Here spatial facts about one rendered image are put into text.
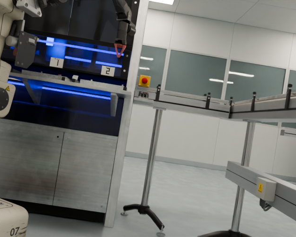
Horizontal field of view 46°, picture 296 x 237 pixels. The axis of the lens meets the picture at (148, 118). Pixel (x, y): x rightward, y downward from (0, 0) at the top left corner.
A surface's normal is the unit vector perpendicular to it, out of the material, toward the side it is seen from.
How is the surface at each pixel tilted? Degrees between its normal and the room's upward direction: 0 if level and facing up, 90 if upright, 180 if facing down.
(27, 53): 90
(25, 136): 90
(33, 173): 90
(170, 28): 90
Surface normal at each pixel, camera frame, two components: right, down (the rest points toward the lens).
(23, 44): 0.86, 0.13
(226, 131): 0.05, 0.00
